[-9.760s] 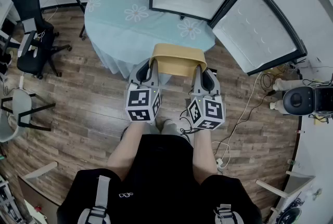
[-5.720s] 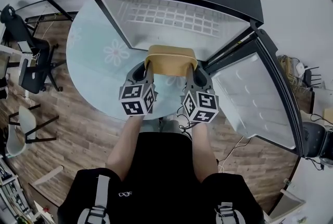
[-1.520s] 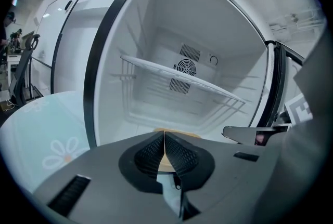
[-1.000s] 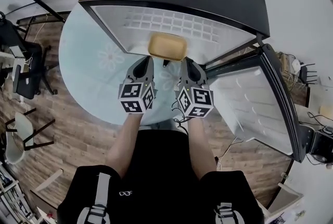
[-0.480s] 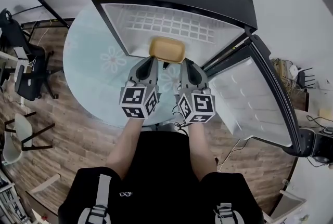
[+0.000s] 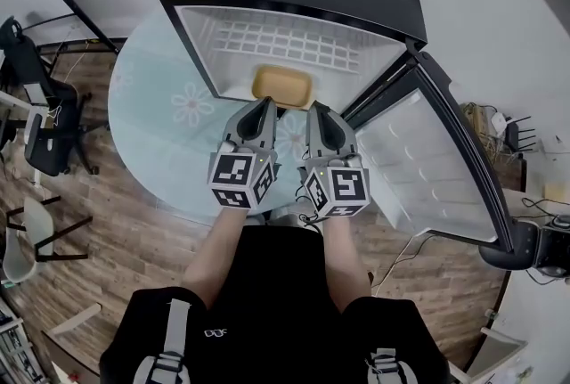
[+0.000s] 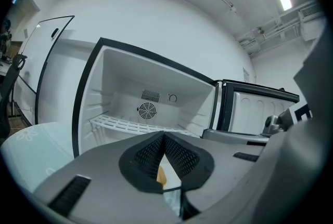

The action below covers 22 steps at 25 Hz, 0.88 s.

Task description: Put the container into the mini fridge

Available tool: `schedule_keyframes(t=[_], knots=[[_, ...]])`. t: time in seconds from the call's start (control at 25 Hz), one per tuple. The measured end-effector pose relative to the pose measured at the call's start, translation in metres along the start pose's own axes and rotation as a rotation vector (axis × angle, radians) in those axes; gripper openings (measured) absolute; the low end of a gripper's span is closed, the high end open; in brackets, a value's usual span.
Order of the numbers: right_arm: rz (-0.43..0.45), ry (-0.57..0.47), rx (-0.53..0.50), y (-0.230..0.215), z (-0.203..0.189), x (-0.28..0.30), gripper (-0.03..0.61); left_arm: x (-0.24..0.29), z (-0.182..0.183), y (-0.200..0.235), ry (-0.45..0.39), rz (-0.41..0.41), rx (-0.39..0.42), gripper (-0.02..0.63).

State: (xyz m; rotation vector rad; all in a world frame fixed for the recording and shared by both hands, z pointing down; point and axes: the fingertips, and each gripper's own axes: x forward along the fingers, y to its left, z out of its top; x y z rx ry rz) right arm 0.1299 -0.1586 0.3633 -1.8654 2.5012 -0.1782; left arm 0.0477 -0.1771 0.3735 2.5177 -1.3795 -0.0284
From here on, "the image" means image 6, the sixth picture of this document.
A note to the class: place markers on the black office chair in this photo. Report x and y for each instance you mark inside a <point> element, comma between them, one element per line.
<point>53,101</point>

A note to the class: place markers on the pale floral round tablecloth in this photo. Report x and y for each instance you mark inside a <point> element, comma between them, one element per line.
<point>151,106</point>

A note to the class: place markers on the black router with antennas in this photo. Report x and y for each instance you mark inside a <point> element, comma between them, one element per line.
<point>518,137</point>

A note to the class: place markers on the metal storage rack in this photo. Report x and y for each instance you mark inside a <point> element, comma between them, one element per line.
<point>11,346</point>

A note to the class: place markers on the person's right forearm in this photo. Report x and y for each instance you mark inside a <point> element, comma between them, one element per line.
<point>345,257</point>

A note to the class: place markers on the white chair with black legs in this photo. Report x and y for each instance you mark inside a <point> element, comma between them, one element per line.
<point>20,248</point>

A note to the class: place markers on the person's left forearm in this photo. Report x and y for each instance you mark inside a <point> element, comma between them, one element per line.
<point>218,253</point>

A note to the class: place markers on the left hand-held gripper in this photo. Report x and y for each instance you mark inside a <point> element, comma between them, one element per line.
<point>231,170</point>

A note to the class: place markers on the person's grey shoes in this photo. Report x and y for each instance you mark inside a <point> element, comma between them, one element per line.
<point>285,217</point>

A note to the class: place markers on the tan container with wooden lid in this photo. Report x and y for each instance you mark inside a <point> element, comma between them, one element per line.
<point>280,84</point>

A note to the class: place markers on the small white device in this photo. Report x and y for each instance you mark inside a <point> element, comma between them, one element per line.
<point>499,123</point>

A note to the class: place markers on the grey and black machine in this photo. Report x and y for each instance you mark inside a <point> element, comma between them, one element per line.
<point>525,246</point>

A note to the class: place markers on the person's black shirt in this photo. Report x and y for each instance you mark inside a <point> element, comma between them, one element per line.
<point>276,306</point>

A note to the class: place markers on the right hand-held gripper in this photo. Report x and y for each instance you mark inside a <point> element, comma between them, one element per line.
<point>347,188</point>

